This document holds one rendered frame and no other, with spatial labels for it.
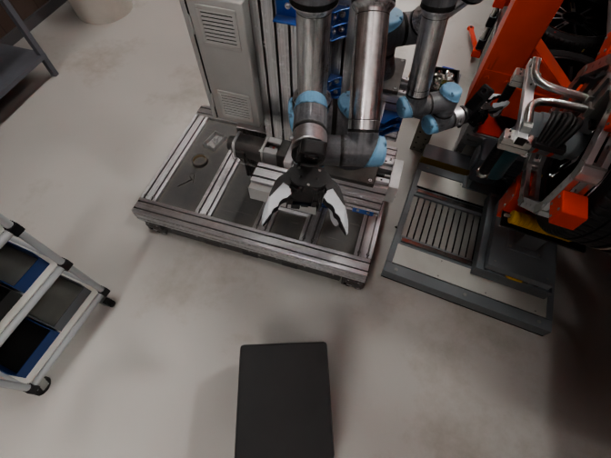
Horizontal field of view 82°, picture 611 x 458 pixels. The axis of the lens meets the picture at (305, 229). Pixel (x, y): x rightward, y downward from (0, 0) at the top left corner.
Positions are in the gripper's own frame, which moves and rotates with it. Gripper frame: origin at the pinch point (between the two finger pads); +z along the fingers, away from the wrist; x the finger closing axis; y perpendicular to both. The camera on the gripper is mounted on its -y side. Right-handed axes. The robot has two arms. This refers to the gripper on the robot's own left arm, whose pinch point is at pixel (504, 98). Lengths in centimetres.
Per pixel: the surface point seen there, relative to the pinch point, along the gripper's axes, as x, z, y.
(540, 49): -18.8, 32.8, -1.5
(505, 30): -26.8, 16.2, -9.1
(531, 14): -22.5, 20.6, -16.6
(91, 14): -281, -171, 73
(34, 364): 9, -215, 67
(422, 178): -21, 0, 75
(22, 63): -215, -220, 64
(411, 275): 32, -38, 75
